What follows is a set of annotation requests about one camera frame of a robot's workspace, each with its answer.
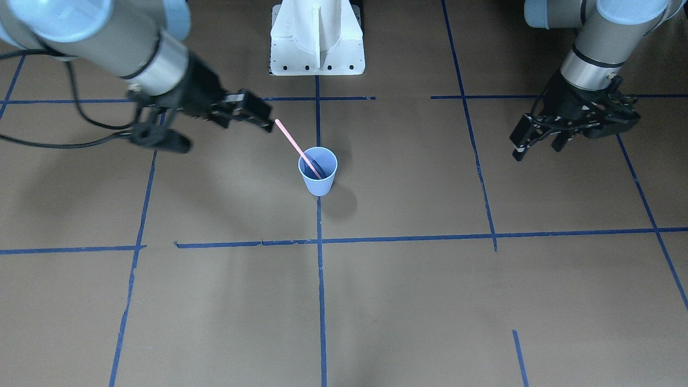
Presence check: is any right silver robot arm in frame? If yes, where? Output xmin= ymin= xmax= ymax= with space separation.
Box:
xmin=2 ymin=1 xmax=274 ymax=154

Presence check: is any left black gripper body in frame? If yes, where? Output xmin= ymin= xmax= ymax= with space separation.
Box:
xmin=530 ymin=71 xmax=641 ymax=141

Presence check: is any blue plastic cup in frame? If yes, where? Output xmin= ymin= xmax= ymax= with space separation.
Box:
xmin=297 ymin=147 xmax=338 ymax=197

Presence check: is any pink chopstick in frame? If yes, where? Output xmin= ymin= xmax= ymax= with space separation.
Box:
xmin=275 ymin=119 xmax=323 ymax=180

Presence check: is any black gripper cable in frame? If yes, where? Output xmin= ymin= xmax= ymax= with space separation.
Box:
xmin=0 ymin=48 xmax=162 ymax=150

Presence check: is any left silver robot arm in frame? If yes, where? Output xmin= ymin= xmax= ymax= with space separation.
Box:
xmin=510 ymin=1 xmax=685 ymax=161

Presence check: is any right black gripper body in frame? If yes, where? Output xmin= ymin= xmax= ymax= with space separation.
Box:
xmin=128 ymin=54 xmax=228 ymax=154

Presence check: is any white camera pole base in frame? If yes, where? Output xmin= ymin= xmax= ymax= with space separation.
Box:
xmin=269 ymin=1 xmax=366 ymax=76

